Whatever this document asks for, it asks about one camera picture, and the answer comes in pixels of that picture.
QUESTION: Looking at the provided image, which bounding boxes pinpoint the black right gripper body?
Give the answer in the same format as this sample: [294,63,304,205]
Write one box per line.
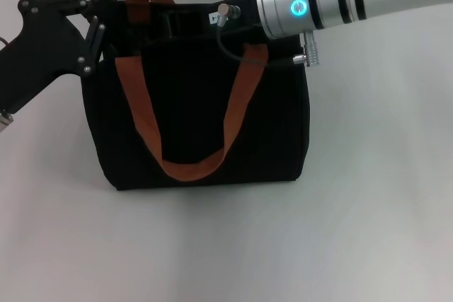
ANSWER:
[197,0,265,36]

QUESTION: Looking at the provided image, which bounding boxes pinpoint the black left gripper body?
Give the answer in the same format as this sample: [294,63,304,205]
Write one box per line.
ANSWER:
[0,10,89,115]

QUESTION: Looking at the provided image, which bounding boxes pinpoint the black fabric food bag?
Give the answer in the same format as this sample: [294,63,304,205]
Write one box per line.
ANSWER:
[80,0,313,193]

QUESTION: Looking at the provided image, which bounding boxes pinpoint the right gripper cable silver plugs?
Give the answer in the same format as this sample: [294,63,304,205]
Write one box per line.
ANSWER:
[215,2,319,69]

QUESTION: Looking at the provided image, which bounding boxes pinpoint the orange fabric bag handle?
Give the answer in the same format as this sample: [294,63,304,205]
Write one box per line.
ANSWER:
[125,0,175,26]
[113,42,269,182]

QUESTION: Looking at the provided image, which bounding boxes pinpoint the left gripper cable silver plug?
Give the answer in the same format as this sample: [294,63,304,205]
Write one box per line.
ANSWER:
[0,108,16,134]

